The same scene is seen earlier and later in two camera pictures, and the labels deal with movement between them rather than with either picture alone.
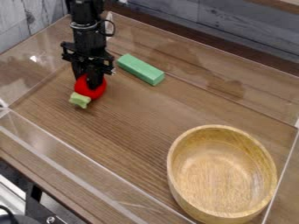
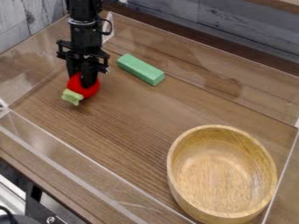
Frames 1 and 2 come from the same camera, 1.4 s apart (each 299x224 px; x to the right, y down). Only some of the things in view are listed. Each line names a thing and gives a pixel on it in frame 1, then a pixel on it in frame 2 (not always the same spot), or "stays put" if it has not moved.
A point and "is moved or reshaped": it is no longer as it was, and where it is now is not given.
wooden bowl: x=220 y=174 stays put
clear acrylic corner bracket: x=108 y=22 stays put
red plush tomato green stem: x=84 y=93 is moved or reshaped
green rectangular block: x=138 y=68 stays put
